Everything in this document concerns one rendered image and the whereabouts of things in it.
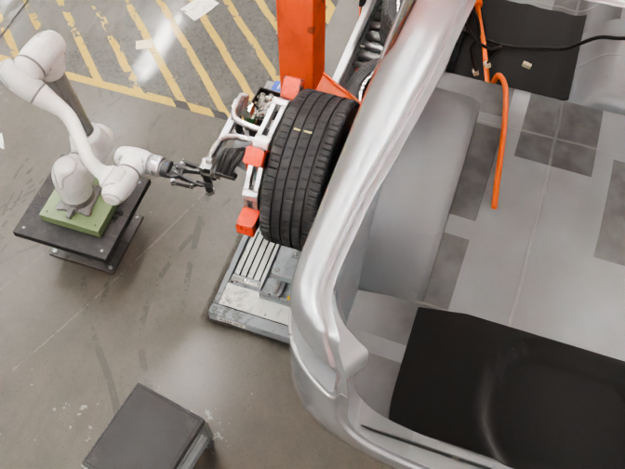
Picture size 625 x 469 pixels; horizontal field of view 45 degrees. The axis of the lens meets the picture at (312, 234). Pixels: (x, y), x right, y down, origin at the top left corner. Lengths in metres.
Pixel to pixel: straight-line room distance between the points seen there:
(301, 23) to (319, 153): 0.59
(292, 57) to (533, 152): 1.08
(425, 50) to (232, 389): 1.99
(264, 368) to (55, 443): 1.00
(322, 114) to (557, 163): 0.93
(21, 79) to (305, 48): 1.15
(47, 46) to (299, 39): 1.03
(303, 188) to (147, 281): 1.36
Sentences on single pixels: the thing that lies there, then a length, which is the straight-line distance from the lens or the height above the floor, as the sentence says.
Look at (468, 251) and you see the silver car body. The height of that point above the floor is 0.97.
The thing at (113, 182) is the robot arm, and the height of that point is 0.91.
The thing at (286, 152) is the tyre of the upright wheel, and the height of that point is 1.15.
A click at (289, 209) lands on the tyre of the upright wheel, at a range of 2.86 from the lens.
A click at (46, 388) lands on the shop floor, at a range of 3.81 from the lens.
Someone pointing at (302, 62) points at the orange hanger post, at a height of 1.04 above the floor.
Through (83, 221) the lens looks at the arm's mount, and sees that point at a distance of 3.76.
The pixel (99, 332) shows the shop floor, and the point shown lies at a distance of 3.85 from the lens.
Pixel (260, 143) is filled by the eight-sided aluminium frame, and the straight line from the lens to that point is 2.90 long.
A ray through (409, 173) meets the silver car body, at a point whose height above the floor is 1.31.
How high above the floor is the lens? 3.39
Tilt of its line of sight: 59 degrees down
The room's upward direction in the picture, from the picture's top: straight up
